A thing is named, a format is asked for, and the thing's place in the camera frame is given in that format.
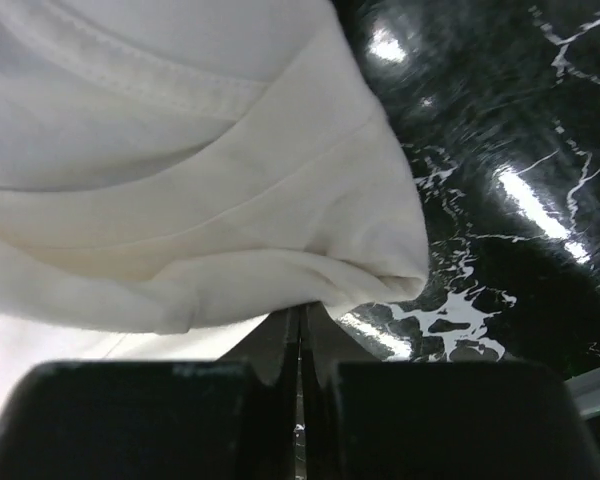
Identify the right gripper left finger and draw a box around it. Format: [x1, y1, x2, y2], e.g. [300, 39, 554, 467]
[0, 309, 299, 479]

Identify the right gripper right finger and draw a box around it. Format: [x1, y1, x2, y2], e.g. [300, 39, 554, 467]
[300, 304, 600, 479]

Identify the cream white t shirt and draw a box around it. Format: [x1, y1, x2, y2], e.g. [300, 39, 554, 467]
[0, 0, 429, 364]

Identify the aluminium rail frame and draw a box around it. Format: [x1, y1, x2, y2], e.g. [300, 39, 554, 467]
[565, 367, 600, 419]

